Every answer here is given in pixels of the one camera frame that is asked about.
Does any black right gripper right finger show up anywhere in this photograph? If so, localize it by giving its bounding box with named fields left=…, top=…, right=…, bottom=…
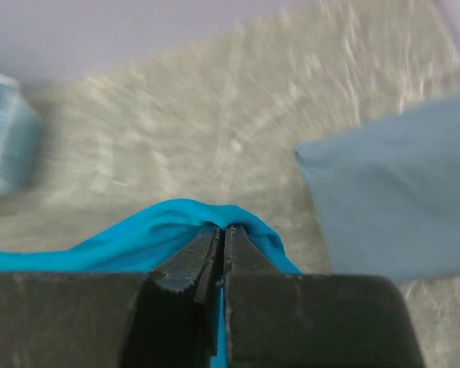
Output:
left=224, top=225, right=424, bottom=367

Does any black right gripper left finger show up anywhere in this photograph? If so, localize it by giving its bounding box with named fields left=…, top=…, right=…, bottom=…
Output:
left=0, top=225, right=221, bottom=367

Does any bright blue t shirt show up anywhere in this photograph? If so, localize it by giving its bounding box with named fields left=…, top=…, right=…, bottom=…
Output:
left=0, top=199, right=297, bottom=367

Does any folded grey-blue t shirt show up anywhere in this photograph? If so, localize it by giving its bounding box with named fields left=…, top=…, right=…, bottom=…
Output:
left=295, top=94, right=460, bottom=281

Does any white plastic laundry basket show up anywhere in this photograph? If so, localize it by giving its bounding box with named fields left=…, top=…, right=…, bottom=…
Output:
left=0, top=74, right=41, bottom=196

